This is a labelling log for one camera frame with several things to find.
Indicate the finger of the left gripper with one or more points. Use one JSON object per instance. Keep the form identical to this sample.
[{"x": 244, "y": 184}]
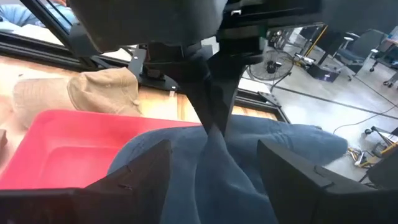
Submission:
[
  {"x": 200, "y": 87},
  {"x": 227, "y": 87}
]

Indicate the black office chair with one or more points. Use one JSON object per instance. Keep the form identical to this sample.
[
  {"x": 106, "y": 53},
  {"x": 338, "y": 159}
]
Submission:
[{"x": 363, "y": 43}]

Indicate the black box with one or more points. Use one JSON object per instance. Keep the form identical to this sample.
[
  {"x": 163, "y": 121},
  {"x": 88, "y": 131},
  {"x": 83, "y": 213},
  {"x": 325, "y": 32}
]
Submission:
[{"x": 323, "y": 74}]

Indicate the pink translucent plastic bin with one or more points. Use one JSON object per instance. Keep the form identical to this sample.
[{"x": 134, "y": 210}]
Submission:
[{"x": 77, "y": 149}]

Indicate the tan hat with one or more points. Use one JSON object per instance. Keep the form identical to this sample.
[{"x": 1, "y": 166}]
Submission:
[{"x": 102, "y": 90}]

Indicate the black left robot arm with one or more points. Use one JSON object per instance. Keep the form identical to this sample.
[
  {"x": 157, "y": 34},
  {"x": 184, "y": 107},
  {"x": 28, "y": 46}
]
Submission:
[{"x": 140, "y": 21}]

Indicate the blue denim hat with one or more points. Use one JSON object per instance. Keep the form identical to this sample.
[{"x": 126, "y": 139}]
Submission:
[{"x": 224, "y": 174}]

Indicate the black floor fan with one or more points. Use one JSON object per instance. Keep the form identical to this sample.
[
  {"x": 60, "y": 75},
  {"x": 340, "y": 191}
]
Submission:
[{"x": 270, "y": 66}]

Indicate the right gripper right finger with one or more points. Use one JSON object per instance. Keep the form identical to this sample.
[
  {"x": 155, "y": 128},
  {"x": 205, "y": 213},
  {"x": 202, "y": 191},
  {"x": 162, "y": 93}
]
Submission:
[{"x": 311, "y": 199}]

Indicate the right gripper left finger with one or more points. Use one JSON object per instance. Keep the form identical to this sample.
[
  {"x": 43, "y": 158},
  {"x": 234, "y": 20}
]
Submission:
[{"x": 93, "y": 205}]

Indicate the person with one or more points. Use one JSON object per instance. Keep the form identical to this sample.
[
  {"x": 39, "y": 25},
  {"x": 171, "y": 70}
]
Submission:
[{"x": 18, "y": 15}]

